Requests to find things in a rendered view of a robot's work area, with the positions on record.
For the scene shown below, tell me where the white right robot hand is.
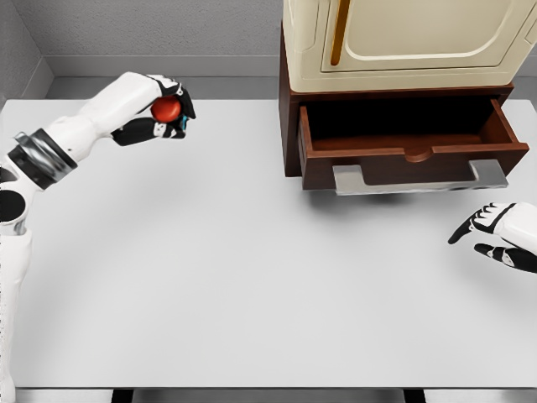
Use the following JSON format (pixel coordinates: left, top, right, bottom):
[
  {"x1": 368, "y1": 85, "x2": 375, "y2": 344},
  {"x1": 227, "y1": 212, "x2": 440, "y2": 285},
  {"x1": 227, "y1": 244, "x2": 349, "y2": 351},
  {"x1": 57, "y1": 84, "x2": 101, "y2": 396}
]
[{"x1": 447, "y1": 201, "x2": 537, "y2": 275}]

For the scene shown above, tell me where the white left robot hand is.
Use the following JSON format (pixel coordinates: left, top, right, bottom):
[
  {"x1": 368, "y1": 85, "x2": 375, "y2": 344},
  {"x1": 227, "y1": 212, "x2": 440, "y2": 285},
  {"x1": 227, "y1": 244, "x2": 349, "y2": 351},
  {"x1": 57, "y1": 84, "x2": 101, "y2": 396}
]
[{"x1": 95, "y1": 71, "x2": 197, "y2": 148}]

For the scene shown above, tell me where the red round switch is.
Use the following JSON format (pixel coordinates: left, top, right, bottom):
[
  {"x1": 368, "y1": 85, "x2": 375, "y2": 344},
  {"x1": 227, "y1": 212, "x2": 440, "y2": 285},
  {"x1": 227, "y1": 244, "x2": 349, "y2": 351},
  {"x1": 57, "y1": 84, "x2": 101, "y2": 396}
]
[{"x1": 150, "y1": 96, "x2": 183, "y2": 123}]

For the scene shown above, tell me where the brown wooden drawer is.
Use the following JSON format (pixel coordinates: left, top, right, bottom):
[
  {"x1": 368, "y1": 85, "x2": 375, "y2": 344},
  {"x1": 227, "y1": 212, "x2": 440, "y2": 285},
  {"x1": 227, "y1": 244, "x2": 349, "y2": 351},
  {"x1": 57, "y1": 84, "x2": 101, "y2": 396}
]
[{"x1": 298, "y1": 97, "x2": 530, "y2": 192}]

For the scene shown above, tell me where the dark brown wooden cabinet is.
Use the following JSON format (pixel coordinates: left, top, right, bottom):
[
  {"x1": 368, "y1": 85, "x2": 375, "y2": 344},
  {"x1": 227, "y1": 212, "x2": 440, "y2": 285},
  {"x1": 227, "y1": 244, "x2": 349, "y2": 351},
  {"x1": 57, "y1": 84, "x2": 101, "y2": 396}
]
[{"x1": 279, "y1": 31, "x2": 515, "y2": 179}]

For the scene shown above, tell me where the cream appliance with door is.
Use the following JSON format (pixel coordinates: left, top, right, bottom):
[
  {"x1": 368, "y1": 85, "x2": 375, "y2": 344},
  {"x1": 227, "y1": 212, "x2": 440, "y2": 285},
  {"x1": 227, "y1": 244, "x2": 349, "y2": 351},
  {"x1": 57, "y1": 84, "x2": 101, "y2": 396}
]
[{"x1": 282, "y1": 0, "x2": 537, "y2": 95}]

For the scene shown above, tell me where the silver drawer handle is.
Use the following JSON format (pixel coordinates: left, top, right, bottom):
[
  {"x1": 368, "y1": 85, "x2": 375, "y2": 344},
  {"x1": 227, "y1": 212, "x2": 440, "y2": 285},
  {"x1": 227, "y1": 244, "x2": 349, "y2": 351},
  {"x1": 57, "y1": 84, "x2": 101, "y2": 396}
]
[{"x1": 331, "y1": 159, "x2": 509, "y2": 196}]

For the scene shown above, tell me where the amber appliance door handle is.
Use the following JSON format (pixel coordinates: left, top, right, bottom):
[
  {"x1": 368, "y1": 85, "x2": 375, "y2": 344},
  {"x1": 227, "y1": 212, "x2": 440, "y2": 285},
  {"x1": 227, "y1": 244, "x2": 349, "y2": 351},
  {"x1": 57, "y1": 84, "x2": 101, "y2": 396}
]
[{"x1": 330, "y1": 0, "x2": 351, "y2": 67}]

